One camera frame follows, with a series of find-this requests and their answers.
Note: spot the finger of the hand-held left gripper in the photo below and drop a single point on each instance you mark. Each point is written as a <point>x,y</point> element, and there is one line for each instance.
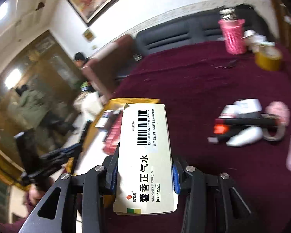
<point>63,153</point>

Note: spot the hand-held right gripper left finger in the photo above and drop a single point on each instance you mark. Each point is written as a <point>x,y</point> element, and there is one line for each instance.
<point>112,174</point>

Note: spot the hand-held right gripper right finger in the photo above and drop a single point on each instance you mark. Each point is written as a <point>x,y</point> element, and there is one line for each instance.
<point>175,179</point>

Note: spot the white green medicine box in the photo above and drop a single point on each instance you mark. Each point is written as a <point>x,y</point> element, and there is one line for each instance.
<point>145,162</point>

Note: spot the gold cardboard box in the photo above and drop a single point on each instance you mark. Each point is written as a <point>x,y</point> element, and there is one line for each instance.
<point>135,101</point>

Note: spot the white plastic bottle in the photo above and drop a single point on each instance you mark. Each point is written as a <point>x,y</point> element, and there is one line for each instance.
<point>247,137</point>

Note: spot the black stick with red end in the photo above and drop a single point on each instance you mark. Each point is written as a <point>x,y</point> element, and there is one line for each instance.
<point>245,121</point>

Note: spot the person's left forearm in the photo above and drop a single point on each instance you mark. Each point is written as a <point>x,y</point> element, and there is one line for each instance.
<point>12,228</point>

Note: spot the person's left hand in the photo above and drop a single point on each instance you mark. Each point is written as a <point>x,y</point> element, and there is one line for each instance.
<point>36,194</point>

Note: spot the red pouch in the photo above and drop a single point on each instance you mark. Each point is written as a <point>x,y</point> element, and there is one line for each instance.
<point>112,136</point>

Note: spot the blue white small box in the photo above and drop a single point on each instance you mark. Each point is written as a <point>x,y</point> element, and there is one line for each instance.
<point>104,120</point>

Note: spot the white plastic bag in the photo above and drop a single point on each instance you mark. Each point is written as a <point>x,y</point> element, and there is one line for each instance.
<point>89,104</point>

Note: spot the wooden glass cabinet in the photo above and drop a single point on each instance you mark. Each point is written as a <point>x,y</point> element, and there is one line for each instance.
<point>38,77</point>

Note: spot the maroon table cloth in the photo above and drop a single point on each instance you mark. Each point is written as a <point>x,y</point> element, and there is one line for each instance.
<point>196,89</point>

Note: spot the white flat box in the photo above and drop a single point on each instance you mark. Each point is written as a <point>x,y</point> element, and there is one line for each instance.
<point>245,106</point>

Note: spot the brown armchair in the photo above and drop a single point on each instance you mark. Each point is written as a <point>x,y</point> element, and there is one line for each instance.
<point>109,60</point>

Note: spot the pink fluffy item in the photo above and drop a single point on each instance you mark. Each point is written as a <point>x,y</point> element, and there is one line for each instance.
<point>277,111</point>

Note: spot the small black object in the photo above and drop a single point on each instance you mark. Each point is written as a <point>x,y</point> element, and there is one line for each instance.
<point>226,64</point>

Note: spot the black leather sofa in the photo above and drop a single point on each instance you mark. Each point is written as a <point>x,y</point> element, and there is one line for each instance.
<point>174,32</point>

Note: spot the yellow tape roll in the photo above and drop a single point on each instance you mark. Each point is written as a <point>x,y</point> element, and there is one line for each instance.
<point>268,59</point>

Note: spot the pink woven basket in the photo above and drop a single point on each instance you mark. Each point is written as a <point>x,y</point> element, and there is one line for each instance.
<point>232,37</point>

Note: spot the white items pile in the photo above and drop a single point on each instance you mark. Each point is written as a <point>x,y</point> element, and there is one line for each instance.
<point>255,40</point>

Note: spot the metal-topped jar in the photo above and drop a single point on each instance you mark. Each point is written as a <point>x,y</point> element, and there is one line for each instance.
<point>227,14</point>

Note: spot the small gold wall plaque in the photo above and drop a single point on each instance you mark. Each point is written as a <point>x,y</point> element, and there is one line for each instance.
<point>89,34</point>

